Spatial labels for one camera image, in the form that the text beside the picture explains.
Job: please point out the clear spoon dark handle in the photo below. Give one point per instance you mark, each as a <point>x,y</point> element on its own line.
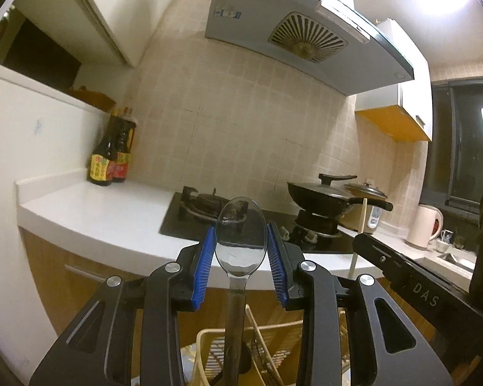
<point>241,245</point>

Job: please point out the grey range hood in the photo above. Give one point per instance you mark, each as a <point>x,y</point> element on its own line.
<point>326,39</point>

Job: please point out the brown rice cooker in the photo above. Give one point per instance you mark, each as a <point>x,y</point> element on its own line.
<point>351,218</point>

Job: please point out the dark soy sauce bottle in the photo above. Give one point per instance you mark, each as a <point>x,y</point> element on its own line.
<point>104,158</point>

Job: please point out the black wok with lid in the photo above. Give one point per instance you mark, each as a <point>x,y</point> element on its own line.
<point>326,200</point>

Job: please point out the white electric kettle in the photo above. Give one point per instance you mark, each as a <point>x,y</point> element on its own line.
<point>427,225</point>

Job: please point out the dark kitchen window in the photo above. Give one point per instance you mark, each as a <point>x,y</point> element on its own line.
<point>453,179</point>

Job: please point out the red label sauce bottle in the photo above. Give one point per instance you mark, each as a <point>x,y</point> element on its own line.
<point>124,130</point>

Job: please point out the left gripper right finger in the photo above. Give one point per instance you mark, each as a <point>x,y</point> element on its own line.
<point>301,284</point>

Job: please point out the wooden base cabinet door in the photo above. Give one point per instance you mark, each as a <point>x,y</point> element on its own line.
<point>65,281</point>

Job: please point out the tan plastic utensil basket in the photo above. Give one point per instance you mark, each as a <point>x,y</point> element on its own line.
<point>283,341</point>

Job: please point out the black glass gas stove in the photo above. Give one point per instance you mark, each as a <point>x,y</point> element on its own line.
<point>192,213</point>

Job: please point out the white orange wall cabinet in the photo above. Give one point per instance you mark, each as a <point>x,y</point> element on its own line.
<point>404,110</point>

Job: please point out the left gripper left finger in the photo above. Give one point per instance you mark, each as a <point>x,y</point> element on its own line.
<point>178,286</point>

